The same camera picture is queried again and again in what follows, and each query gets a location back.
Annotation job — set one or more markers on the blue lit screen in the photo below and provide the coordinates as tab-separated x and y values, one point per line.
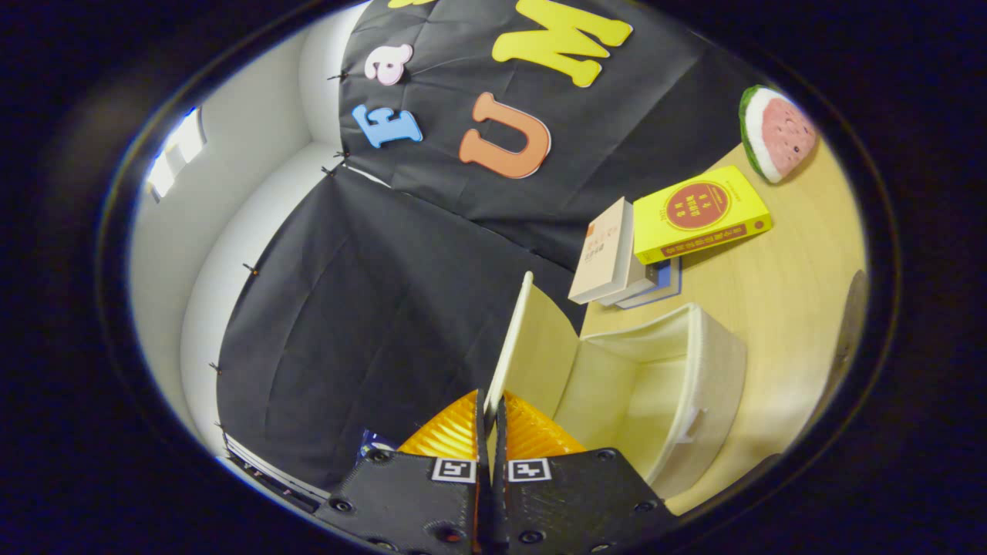
376	445

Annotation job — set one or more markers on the watermelon slice plush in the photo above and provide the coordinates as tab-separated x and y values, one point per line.
783	135

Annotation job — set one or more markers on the yellow book with red circle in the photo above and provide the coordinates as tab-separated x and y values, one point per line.
702	212

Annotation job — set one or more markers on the beige book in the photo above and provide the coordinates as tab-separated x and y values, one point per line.
605	250

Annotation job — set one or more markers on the blue and white book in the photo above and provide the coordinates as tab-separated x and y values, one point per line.
655	281

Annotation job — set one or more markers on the black backdrop cloth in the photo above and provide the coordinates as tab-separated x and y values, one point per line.
370	308

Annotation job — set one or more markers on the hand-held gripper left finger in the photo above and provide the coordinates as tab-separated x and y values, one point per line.
416	501

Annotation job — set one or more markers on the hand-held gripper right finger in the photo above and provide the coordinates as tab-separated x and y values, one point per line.
563	501

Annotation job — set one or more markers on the long ceiling light panel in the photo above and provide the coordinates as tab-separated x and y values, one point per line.
177	154

